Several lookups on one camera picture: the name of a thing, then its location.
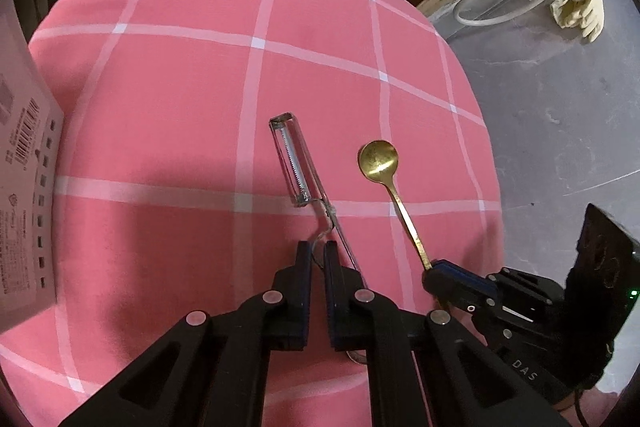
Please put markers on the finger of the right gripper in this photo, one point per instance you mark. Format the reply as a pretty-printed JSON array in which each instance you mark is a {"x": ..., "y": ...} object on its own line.
[{"x": 454, "y": 286}]

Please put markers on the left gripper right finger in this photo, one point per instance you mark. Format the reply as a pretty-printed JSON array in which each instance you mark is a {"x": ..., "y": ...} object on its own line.
[{"x": 424, "y": 369}]

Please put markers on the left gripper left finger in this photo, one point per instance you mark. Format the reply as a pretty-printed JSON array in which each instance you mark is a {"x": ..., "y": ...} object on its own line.
[{"x": 209, "y": 371}]

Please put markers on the small gold spoon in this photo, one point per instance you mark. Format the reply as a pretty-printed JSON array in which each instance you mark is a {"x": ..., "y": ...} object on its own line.
[{"x": 378, "y": 161}]

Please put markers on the wire handle swivel peeler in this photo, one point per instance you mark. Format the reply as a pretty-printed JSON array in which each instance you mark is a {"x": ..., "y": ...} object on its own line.
[{"x": 300, "y": 171}]

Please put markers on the pink plaid tablecloth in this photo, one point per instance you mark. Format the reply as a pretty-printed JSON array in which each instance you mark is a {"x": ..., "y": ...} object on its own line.
[{"x": 169, "y": 195}]

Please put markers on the white perforated utensil basket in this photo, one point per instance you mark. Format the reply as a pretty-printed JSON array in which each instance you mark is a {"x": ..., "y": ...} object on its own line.
[{"x": 31, "y": 125}]

